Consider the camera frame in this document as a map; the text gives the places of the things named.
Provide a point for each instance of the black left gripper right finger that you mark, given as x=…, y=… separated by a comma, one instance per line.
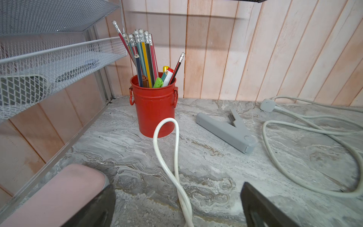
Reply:
x=260, y=212

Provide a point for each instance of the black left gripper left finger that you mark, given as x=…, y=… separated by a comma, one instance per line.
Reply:
x=97, y=213

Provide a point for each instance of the pink case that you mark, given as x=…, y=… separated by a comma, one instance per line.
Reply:
x=59, y=199

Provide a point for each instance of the grey stapler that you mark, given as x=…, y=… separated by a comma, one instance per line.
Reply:
x=236, y=134

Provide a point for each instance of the red metal pencil cup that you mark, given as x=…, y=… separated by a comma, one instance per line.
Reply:
x=153, y=105

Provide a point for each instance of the pencils and pens bundle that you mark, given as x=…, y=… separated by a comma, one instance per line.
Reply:
x=140, y=47

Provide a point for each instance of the white wire mesh shelf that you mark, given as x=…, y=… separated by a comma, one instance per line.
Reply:
x=44, y=49

